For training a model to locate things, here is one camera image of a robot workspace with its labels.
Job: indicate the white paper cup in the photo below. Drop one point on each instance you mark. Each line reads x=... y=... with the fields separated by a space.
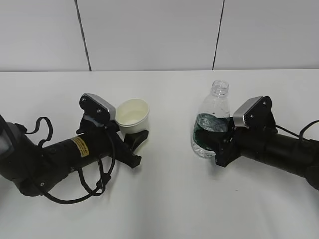
x=132 y=116

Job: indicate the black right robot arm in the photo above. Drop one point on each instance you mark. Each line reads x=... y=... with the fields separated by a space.
x=296 y=155

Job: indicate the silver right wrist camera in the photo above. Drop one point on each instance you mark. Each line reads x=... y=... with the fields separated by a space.
x=255 y=113

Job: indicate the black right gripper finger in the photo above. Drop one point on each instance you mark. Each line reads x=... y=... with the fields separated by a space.
x=210 y=141

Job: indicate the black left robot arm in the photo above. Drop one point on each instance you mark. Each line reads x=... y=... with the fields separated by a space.
x=36 y=169

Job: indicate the clear water bottle green label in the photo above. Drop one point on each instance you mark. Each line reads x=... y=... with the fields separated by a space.
x=213 y=115

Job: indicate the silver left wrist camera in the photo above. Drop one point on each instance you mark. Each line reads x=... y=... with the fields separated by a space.
x=96 y=109

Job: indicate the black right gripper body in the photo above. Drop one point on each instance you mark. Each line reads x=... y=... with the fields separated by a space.
x=232 y=144

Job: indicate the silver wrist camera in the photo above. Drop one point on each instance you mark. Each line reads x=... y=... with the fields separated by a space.
x=96 y=109
x=255 y=113

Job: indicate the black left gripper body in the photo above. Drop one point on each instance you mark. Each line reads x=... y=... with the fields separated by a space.
x=102 y=140

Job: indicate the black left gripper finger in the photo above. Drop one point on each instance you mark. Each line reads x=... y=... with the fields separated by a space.
x=134 y=140

